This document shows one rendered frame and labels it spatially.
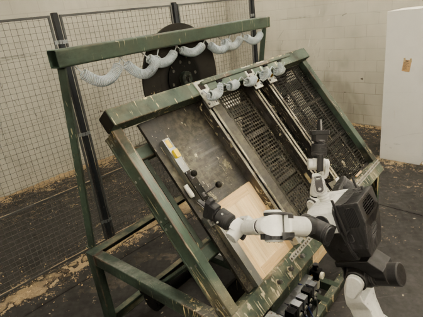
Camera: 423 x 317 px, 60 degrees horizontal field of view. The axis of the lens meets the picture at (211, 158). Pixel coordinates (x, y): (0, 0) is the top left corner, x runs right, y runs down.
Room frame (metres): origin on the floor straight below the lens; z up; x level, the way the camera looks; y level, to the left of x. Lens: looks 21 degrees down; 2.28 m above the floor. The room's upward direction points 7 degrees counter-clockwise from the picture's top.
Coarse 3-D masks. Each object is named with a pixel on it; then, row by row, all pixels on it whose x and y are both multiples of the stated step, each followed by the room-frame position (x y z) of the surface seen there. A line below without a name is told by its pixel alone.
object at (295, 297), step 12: (312, 264) 1.85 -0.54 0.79; (300, 276) 1.78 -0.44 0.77; (312, 276) 1.80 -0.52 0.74; (288, 288) 1.67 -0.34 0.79; (300, 288) 1.71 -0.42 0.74; (312, 288) 1.69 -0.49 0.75; (276, 300) 1.57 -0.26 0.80; (288, 300) 1.63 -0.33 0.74; (300, 300) 1.61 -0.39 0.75; (312, 300) 1.66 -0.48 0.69; (276, 312) 1.55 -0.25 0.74; (288, 312) 1.52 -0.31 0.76; (300, 312) 1.56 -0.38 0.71; (312, 312) 1.66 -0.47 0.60
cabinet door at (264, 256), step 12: (240, 192) 2.00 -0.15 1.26; (252, 192) 2.05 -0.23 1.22; (228, 204) 1.90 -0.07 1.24; (240, 204) 1.94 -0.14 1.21; (252, 204) 1.99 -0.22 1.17; (264, 204) 2.03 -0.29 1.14; (252, 216) 1.92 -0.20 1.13; (240, 240) 1.76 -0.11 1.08; (252, 240) 1.80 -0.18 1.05; (288, 240) 1.92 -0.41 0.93; (252, 252) 1.74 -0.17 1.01; (264, 252) 1.78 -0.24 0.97; (276, 252) 1.82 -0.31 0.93; (252, 264) 1.68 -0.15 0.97; (264, 264) 1.72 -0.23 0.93; (276, 264) 1.76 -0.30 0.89; (264, 276) 1.66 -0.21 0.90
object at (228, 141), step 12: (204, 96) 2.29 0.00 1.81; (204, 108) 2.31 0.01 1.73; (216, 120) 2.25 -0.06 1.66; (216, 132) 2.26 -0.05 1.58; (228, 132) 2.24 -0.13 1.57; (228, 144) 2.20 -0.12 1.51; (240, 156) 2.14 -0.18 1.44; (240, 168) 2.14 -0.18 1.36; (252, 168) 2.13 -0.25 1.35; (252, 180) 2.09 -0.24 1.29; (264, 192) 2.03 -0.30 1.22; (276, 204) 2.03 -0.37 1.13; (300, 240) 1.90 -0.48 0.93
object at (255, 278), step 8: (160, 144) 1.98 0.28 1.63; (168, 152) 1.94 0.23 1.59; (176, 160) 1.91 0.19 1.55; (176, 168) 1.91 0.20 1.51; (184, 168) 1.90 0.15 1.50; (184, 176) 1.87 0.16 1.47; (224, 232) 1.72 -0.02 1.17; (224, 240) 1.72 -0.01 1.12; (232, 248) 1.68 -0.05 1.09; (240, 248) 1.70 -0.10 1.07; (240, 256) 1.66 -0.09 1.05; (240, 264) 1.65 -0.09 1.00; (248, 264) 1.65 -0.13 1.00; (248, 272) 1.62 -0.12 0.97; (256, 272) 1.64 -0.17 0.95; (256, 280) 1.60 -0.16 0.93
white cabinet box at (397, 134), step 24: (408, 24) 4.84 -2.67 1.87; (408, 48) 4.82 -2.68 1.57; (384, 72) 5.03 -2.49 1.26; (408, 72) 4.80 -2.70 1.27; (384, 96) 5.01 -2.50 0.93; (408, 96) 4.79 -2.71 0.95; (384, 120) 5.00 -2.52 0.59; (408, 120) 4.77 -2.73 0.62; (384, 144) 4.98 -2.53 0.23; (408, 144) 4.75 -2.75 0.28
